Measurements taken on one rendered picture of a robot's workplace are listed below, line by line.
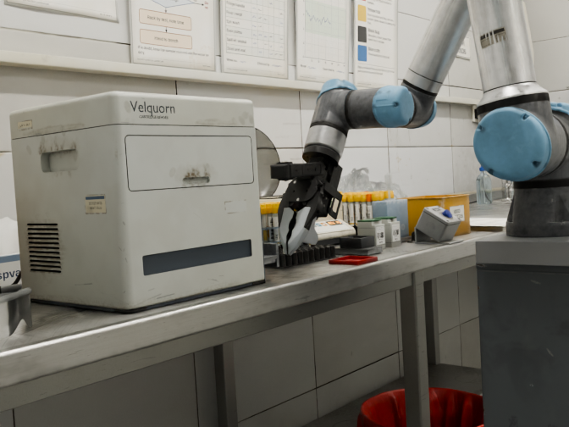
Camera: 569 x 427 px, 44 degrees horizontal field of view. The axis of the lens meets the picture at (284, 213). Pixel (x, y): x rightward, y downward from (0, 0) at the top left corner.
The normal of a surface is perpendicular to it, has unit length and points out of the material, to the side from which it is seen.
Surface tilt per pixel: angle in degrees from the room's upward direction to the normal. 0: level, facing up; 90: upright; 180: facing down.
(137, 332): 90
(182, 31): 94
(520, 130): 98
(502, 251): 90
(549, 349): 90
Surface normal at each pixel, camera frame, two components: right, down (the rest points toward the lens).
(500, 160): -0.57, 0.22
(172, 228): 0.77, -0.01
